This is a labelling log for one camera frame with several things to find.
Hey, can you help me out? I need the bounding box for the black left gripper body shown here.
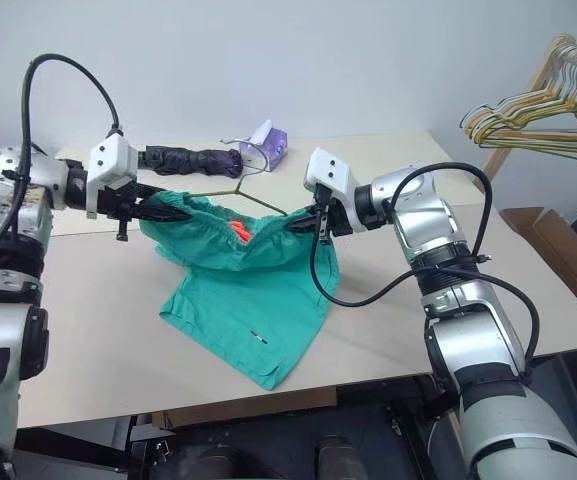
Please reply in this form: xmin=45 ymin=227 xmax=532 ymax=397
xmin=97 ymin=180 xmax=143 ymax=242

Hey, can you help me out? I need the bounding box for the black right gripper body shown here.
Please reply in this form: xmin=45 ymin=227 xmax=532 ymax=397
xmin=311 ymin=183 xmax=355 ymax=247

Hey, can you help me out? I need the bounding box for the thin wire clothes hanger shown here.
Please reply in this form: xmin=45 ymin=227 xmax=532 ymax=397
xmin=187 ymin=135 xmax=291 ymax=218

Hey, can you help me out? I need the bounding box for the green cloth garment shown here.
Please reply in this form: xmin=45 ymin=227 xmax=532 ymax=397
xmin=137 ymin=189 xmax=342 ymax=392

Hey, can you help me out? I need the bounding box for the wooden clothes rack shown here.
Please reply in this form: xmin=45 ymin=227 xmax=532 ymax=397
xmin=471 ymin=33 xmax=577 ymax=192

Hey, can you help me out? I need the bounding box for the black folded umbrella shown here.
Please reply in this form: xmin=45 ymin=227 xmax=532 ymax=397
xmin=137 ymin=144 xmax=244 ymax=179

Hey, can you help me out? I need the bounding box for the purple tissue box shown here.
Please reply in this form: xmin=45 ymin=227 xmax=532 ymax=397
xmin=238 ymin=128 xmax=290 ymax=173

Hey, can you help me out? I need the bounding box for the white tissue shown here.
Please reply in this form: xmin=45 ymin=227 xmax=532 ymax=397
xmin=249 ymin=119 xmax=275 ymax=144

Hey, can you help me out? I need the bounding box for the bundle of coloured hangers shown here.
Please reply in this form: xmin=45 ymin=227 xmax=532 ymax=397
xmin=462 ymin=47 xmax=577 ymax=146

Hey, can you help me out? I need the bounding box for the open brown cardboard box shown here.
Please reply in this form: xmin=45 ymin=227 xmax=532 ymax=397
xmin=499 ymin=205 xmax=577 ymax=322

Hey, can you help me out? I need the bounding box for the dark rounded shape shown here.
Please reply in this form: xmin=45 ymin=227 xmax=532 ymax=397
xmin=186 ymin=439 xmax=237 ymax=480

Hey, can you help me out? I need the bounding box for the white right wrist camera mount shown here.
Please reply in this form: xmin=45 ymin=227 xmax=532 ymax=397
xmin=302 ymin=146 xmax=357 ymax=234

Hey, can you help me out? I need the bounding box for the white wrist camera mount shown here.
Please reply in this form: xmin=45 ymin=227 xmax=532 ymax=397
xmin=86 ymin=134 xmax=140 ymax=219
xmin=302 ymin=146 xmax=357 ymax=234

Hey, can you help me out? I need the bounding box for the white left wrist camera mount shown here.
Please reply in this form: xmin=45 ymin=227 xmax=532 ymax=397
xmin=86 ymin=134 xmax=140 ymax=219

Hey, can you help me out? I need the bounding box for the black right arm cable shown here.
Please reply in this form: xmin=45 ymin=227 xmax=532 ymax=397
xmin=309 ymin=161 xmax=542 ymax=377

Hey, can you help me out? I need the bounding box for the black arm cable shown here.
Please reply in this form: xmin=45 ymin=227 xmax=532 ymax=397
xmin=0 ymin=52 xmax=124 ymax=274
xmin=309 ymin=161 xmax=542 ymax=377

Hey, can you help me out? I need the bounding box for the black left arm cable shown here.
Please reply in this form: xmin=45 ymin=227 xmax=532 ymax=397
xmin=0 ymin=52 xmax=124 ymax=274

